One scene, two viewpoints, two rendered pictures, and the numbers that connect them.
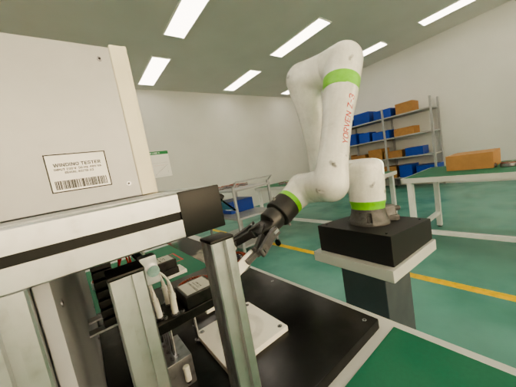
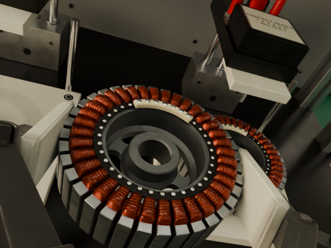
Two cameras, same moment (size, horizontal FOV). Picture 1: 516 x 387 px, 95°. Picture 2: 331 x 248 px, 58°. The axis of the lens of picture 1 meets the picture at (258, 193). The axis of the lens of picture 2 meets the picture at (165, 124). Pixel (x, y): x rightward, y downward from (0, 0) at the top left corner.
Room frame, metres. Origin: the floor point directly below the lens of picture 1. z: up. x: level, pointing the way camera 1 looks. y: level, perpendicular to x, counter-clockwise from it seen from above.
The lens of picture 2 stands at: (0.70, -0.01, 1.01)
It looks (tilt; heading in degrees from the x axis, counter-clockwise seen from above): 41 degrees down; 112
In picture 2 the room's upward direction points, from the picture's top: 23 degrees clockwise
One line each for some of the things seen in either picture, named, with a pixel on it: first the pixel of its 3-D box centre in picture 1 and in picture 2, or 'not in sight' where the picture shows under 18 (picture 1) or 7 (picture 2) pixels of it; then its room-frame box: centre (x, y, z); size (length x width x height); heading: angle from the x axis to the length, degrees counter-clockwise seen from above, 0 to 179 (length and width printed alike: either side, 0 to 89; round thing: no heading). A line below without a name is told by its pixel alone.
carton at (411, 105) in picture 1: (406, 107); not in sight; (5.72, -3.83, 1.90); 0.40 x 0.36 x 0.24; 128
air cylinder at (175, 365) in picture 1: (173, 363); (33, 35); (0.40, 0.21, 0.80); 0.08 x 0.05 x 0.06; 37
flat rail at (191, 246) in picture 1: (154, 229); not in sight; (0.53, 0.24, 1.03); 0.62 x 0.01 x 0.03; 37
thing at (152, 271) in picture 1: (114, 235); not in sight; (0.48, 0.31, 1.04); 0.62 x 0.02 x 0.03; 37
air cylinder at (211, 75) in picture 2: not in sight; (213, 82); (0.60, 0.35, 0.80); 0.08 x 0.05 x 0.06; 37
